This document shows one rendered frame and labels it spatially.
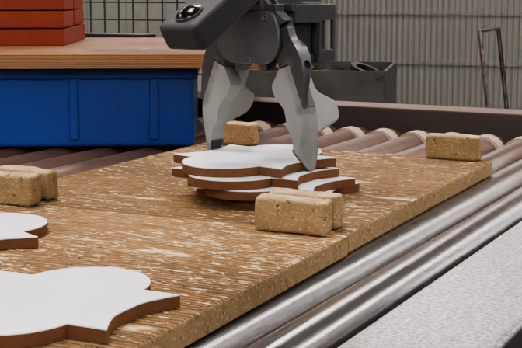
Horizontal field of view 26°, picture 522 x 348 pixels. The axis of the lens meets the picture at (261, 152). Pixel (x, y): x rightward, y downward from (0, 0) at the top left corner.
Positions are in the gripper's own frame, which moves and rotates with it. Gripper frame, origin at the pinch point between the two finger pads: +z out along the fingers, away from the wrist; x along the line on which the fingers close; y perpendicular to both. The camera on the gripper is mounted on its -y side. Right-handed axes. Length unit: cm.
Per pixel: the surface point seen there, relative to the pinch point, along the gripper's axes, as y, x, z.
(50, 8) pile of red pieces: 25, 60, -13
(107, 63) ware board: 16.3, 38.4, -6.3
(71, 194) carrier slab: -11.4, 11.9, 3.0
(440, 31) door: 805, 491, 22
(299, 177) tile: -1.7, -6.6, 0.7
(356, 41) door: 776, 564, 32
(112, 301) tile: -34.3, -19.9, 2.2
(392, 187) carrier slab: 10.6, -7.6, 3.1
